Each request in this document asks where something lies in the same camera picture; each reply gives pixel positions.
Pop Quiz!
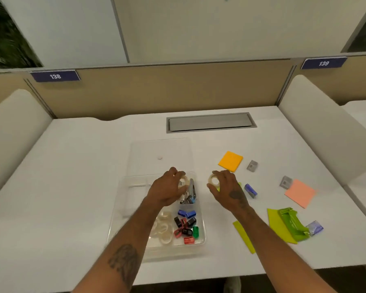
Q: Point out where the blue desk number plate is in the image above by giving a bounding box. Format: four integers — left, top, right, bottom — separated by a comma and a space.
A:
29, 70, 81, 83
301, 57, 348, 70

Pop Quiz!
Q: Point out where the person's right forearm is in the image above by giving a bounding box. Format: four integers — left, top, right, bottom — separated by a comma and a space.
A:
232, 207, 338, 293

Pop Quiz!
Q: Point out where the pile of coloured pencil sharpeners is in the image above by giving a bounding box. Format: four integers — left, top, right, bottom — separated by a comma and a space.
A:
173, 209, 200, 245

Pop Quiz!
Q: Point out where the person's right hand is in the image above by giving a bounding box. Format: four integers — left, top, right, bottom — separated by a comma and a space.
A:
207, 170, 251, 213

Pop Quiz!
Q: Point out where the person's left forearm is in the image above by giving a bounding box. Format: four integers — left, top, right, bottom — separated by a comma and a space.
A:
72, 202, 164, 293

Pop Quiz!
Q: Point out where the grey desk cable hatch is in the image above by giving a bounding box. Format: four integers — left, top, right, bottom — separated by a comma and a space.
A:
166, 112, 257, 133

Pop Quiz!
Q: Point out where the clear plastic organizer tray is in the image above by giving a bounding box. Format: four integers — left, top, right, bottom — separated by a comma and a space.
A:
107, 172, 207, 261

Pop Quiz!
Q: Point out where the clear plastic tray lid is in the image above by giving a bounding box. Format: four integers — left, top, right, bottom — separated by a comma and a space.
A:
127, 138, 196, 178

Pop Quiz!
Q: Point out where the beige partition panel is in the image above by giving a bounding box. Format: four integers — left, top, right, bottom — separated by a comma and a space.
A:
0, 54, 366, 121

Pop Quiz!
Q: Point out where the white padded desk divider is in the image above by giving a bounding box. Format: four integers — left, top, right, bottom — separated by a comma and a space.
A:
278, 74, 366, 187
0, 89, 53, 205

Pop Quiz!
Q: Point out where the orange sticky note pad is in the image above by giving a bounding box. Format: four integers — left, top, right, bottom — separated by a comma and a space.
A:
218, 151, 244, 173

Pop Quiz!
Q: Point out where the salmon sticky note pad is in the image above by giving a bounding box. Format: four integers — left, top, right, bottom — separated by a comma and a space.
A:
284, 179, 317, 209

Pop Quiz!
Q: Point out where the yellow-green sticky note pad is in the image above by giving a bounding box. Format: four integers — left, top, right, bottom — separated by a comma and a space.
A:
267, 208, 298, 245

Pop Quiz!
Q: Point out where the grey mini stapler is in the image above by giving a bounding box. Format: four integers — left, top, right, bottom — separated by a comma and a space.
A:
184, 178, 198, 204

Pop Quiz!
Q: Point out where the person's left hand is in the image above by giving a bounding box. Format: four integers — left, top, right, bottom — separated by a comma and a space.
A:
145, 167, 190, 208

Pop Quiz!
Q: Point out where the yellow-green sticky note strip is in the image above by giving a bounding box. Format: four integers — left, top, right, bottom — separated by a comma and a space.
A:
232, 221, 256, 254

